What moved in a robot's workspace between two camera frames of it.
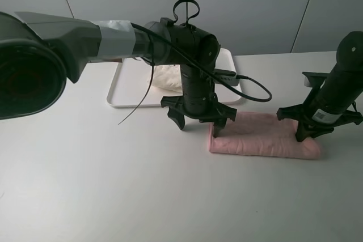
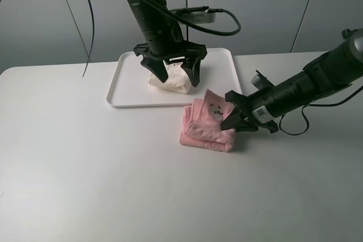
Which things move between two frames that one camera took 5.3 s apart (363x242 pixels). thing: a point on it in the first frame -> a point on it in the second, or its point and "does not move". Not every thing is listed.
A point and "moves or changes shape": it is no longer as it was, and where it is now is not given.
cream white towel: [168, 76] does not move
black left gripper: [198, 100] -> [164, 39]
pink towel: [262, 134] moves or changes shape
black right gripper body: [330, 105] -> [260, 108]
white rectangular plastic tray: [130, 88] does not move
